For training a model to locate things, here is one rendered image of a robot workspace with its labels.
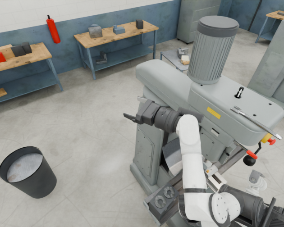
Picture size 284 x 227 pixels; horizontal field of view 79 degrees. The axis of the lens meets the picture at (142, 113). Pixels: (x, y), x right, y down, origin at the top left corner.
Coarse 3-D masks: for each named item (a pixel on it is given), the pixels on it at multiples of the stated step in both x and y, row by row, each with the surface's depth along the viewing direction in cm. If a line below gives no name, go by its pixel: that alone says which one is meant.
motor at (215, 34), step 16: (208, 16) 93; (208, 32) 84; (224, 32) 82; (192, 48) 100; (208, 48) 89; (224, 48) 89; (192, 64) 102; (208, 64) 94; (224, 64) 100; (192, 80) 106; (208, 80) 102
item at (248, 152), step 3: (234, 141) 97; (237, 144) 96; (240, 144) 96; (243, 147) 94; (246, 150) 93; (249, 150) 92; (249, 153) 92; (252, 153) 91; (252, 156) 91; (255, 156) 90
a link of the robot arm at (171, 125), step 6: (180, 108) 66; (168, 114) 64; (174, 114) 63; (180, 114) 66; (186, 114) 65; (192, 114) 64; (198, 114) 63; (168, 120) 63; (174, 120) 63; (198, 120) 63; (168, 126) 63; (174, 126) 63; (168, 132) 66
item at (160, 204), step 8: (168, 184) 140; (160, 192) 136; (168, 192) 136; (176, 192) 136; (152, 200) 132; (160, 200) 132; (168, 200) 132; (176, 200) 146; (152, 208) 133; (160, 208) 127; (168, 208) 135; (160, 216) 129
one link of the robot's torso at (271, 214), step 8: (248, 192) 87; (272, 200) 71; (264, 208) 73; (272, 208) 70; (264, 216) 73; (272, 216) 72; (280, 216) 70; (232, 224) 78; (240, 224) 75; (264, 224) 69; (272, 224) 71; (280, 224) 69
